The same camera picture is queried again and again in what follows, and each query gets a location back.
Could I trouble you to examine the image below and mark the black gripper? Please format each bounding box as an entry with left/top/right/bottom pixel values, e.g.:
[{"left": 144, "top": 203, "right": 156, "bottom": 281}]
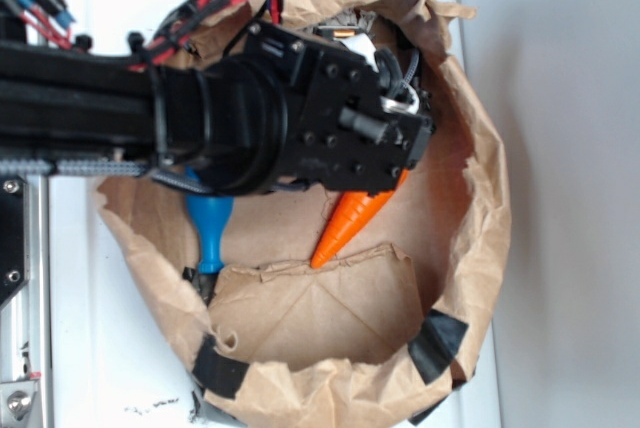
[{"left": 244, "top": 21, "right": 433, "bottom": 194}]

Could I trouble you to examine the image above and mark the aluminium frame rail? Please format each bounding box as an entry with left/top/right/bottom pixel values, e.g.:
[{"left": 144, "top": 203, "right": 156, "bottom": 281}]
[{"left": 0, "top": 0, "right": 53, "bottom": 428}]

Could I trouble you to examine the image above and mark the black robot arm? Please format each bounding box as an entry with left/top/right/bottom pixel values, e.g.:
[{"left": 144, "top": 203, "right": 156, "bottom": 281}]
[{"left": 1, "top": 21, "right": 433, "bottom": 197}]

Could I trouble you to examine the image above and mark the white paper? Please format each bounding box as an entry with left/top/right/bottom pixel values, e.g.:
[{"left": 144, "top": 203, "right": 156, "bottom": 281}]
[{"left": 306, "top": 8, "right": 378, "bottom": 43}]

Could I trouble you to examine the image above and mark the blue toy bottle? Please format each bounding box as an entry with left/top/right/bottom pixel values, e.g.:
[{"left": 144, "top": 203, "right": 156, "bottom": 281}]
[{"left": 186, "top": 194, "right": 234, "bottom": 275}]

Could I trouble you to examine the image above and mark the brown paper bag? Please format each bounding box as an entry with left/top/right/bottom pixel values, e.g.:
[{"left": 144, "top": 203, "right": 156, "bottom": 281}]
[{"left": 94, "top": 0, "right": 512, "bottom": 427}]

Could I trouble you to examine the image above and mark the orange toy carrot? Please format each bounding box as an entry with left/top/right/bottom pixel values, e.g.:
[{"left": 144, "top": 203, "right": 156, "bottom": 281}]
[{"left": 310, "top": 169, "right": 409, "bottom": 269}]

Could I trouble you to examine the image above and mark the black mounting plate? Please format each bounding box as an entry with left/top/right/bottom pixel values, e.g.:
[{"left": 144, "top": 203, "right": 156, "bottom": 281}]
[{"left": 0, "top": 176, "right": 28, "bottom": 308}]

